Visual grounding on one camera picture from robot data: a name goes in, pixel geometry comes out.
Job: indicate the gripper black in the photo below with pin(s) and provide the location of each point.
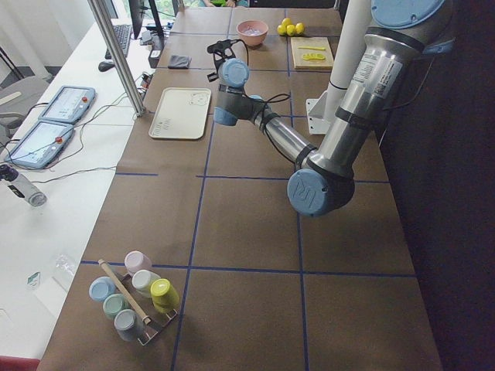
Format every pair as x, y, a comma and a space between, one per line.
213, 76

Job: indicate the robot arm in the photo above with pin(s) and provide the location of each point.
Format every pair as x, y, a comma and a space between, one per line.
379, 39

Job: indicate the pile of ice cubes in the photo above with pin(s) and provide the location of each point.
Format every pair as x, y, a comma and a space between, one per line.
250, 30

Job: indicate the pink cup on rack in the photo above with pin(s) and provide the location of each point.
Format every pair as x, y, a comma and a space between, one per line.
135, 261

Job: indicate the white cup on rack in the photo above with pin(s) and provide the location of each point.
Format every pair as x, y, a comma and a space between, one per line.
142, 281

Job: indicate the yellow-green cup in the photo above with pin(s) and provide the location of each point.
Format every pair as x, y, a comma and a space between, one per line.
164, 296

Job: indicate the blue cup on rack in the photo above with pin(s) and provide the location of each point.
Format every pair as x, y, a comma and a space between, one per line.
101, 288

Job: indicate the green cup on rack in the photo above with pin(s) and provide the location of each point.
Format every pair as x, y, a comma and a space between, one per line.
113, 304

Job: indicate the grey cup on rack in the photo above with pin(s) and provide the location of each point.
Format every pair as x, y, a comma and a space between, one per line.
129, 325

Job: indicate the pink bowl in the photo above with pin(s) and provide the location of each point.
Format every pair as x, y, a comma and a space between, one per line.
253, 40

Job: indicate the grey folded cloth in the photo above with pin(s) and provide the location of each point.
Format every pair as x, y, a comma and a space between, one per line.
177, 62

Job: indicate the cream bear tray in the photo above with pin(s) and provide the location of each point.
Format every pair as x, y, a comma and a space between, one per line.
181, 114

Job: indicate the wooden cutting board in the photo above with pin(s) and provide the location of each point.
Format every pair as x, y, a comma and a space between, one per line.
300, 64

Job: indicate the lemon slice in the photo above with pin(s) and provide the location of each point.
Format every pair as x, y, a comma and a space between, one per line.
313, 56

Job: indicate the black monitor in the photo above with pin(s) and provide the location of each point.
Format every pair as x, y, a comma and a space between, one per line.
137, 11

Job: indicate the black keyboard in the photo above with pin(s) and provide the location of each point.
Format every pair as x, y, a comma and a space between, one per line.
123, 35

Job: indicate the black computer mouse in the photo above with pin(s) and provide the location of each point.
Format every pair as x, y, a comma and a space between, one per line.
105, 66

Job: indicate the upper teach pendant tablet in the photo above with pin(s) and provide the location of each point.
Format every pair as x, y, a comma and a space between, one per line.
69, 104

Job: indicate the teach pendant tablet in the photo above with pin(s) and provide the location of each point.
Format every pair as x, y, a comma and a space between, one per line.
41, 144
69, 104

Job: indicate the lower teach pendant tablet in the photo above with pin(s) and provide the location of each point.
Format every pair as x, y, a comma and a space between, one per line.
41, 144

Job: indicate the clear plastic bag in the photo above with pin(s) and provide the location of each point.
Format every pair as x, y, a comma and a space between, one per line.
65, 267

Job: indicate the aluminium frame post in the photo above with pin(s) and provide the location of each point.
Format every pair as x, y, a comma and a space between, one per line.
105, 25

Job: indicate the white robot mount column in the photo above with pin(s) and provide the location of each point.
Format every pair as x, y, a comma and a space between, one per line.
320, 112

